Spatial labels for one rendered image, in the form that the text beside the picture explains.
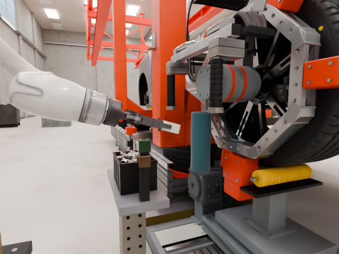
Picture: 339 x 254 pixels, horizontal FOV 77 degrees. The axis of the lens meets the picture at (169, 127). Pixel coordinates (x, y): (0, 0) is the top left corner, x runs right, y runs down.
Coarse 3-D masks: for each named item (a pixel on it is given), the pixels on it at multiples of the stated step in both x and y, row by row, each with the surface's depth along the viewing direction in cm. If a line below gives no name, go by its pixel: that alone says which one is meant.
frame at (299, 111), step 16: (256, 0) 70; (272, 16) 66; (288, 16) 61; (288, 32) 60; (304, 32) 56; (304, 48) 56; (208, 64) 101; (304, 96) 58; (288, 112) 61; (304, 112) 58; (224, 128) 98; (272, 128) 67; (288, 128) 62; (224, 144) 92; (240, 144) 81; (256, 144) 73; (272, 144) 68
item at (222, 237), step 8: (208, 216) 117; (208, 224) 109; (216, 224) 111; (208, 232) 110; (216, 232) 103; (224, 232) 104; (216, 240) 103; (224, 240) 97; (232, 240) 98; (224, 248) 97; (232, 248) 92; (240, 248) 92
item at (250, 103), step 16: (256, 48) 85; (272, 48) 78; (256, 64) 86; (288, 64) 72; (272, 80) 79; (256, 96) 92; (272, 96) 79; (224, 112) 105; (240, 112) 109; (256, 112) 113; (240, 128) 96; (256, 128) 105
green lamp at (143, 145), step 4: (140, 140) 66; (144, 140) 67; (148, 140) 67; (140, 144) 66; (144, 144) 67; (148, 144) 67; (140, 148) 66; (144, 148) 67; (148, 148) 67; (140, 152) 66
